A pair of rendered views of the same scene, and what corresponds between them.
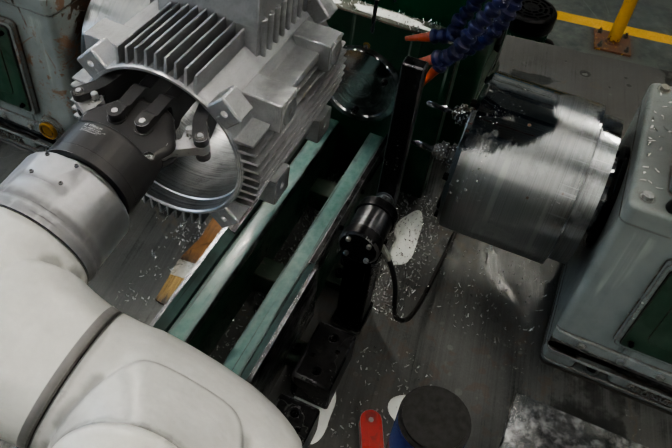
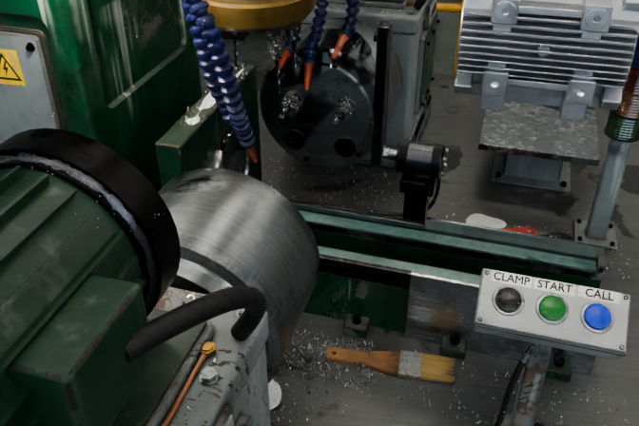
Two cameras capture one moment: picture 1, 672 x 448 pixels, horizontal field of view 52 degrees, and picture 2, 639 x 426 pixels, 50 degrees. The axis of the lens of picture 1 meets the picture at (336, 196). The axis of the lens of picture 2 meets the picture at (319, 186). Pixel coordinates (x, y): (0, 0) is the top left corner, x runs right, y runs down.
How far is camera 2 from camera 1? 1.29 m
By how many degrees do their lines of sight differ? 68
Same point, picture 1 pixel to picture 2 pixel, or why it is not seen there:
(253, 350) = (521, 248)
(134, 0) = (236, 238)
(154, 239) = (376, 405)
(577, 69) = not seen: hidden behind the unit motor
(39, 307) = not seen: outside the picture
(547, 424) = (493, 134)
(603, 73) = not seen: hidden behind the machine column
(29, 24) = (252, 384)
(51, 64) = (264, 408)
